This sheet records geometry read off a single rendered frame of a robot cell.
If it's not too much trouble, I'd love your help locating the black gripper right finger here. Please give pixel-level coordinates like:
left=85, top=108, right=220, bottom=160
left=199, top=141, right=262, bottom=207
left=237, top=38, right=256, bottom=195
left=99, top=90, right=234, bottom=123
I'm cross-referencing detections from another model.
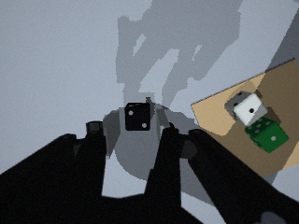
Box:
left=133, top=109, right=299, bottom=224

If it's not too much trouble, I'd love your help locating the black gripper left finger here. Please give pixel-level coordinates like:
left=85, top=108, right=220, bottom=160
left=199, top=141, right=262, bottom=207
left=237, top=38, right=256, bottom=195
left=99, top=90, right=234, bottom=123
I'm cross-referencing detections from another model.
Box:
left=0, top=110, right=121, bottom=224

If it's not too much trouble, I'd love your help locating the green die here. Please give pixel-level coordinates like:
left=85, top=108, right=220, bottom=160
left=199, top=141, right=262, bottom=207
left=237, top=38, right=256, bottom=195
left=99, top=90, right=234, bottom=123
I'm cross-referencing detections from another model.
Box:
left=245, top=117, right=289, bottom=153

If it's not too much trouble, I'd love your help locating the black die with white pips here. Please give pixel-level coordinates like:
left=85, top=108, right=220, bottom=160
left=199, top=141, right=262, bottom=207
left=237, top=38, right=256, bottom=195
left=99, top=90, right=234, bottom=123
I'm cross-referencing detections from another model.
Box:
left=124, top=103, right=150, bottom=131

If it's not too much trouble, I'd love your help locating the tan flat mat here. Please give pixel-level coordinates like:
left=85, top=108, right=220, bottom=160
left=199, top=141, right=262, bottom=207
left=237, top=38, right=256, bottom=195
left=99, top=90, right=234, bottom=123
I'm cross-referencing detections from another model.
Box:
left=191, top=59, right=299, bottom=177

